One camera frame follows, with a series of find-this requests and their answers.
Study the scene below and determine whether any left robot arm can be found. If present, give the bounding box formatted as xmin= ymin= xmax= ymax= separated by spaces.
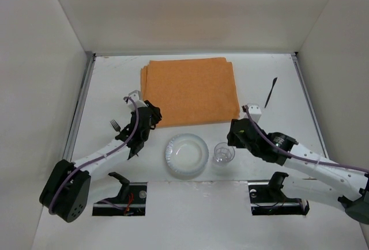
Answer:
xmin=39 ymin=97 xmax=162 ymax=222

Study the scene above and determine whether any aluminium frame rail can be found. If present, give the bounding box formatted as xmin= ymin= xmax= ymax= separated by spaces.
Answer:
xmin=59 ymin=51 xmax=96 ymax=162
xmin=291 ymin=52 xmax=329 ymax=159

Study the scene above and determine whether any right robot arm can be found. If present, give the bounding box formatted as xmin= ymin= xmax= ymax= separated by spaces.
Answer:
xmin=227 ymin=118 xmax=368 ymax=224

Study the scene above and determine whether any right aluminium frame rail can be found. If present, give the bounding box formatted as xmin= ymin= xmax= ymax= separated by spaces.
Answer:
xmin=291 ymin=52 xmax=329 ymax=159

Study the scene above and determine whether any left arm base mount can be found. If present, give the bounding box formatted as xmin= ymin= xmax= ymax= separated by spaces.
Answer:
xmin=89 ymin=172 xmax=148 ymax=217

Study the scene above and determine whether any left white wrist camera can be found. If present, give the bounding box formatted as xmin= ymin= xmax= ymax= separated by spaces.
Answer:
xmin=123 ymin=90 xmax=146 ymax=111

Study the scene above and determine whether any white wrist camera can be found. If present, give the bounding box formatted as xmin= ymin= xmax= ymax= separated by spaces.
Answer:
xmin=123 ymin=90 xmax=146 ymax=111
xmin=242 ymin=103 xmax=262 ymax=123

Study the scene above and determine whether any left aluminium frame rail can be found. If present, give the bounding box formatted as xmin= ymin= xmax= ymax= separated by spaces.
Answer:
xmin=59 ymin=51 xmax=96 ymax=162

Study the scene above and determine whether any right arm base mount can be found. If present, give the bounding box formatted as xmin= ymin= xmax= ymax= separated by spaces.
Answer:
xmin=248 ymin=172 xmax=310 ymax=216

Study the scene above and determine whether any orange cloth napkin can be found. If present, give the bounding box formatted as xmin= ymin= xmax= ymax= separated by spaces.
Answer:
xmin=141 ymin=57 xmax=240 ymax=128

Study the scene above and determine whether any clear plastic cup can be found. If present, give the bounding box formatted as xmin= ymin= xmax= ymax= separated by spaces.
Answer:
xmin=213 ymin=142 xmax=235 ymax=166

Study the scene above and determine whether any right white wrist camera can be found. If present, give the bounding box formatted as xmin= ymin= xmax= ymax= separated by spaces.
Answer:
xmin=242 ymin=103 xmax=262 ymax=123

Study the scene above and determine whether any black plastic fork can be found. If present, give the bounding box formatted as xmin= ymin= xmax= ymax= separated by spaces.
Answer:
xmin=110 ymin=119 xmax=121 ymax=132

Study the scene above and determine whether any black plastic knife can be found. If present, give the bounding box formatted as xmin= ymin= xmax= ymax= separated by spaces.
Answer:
xmin=264 ymin=77 xmax=278 ymax=109

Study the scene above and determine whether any white paper plate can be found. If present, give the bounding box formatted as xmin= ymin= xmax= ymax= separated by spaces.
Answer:
xmin=165 ymin=133 xmax=209 ymax=177

